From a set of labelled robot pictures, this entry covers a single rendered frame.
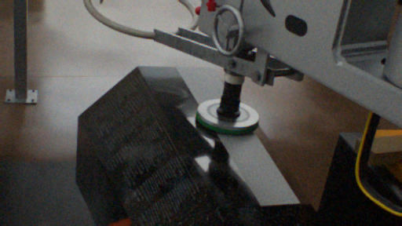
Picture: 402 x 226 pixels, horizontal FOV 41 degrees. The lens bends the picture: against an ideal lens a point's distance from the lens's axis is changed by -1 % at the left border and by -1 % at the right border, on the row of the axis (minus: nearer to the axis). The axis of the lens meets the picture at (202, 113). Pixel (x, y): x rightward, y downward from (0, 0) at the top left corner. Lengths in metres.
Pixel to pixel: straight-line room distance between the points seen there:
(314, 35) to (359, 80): 0.17
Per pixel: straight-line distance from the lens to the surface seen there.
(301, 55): 1.43
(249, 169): 1.63
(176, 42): 1.99
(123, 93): 2.17
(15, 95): 3.78
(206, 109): 1.87
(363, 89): 1.30
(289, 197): 1.54
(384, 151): 1.87
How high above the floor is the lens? 1.63
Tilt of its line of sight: 26 degrees down
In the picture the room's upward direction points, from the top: 8 degrees clockwise
